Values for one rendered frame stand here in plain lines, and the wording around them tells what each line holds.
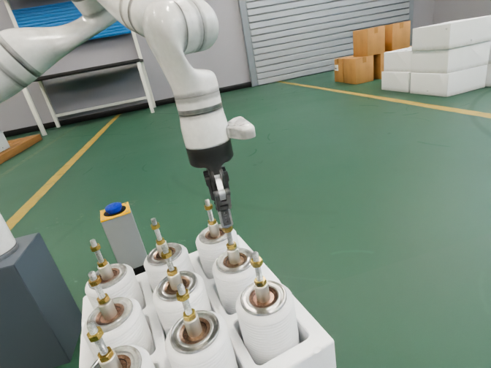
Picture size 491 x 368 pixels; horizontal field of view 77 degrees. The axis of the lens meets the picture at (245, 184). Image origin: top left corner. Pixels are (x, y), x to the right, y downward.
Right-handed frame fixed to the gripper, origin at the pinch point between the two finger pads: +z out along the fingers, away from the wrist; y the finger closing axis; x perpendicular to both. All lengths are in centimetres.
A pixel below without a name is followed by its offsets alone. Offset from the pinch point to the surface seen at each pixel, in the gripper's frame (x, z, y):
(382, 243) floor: 47, 36, -21
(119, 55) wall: -76, -49, -512
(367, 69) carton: 227, 22, -308
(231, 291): -2.2, 13.6, 4.4
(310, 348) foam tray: 7.3, 17.3, 17.5
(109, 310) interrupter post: -22.6, 8.5, 5.9
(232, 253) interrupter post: -0.2, 7.7, 1.1
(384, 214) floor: 58, 36, -36
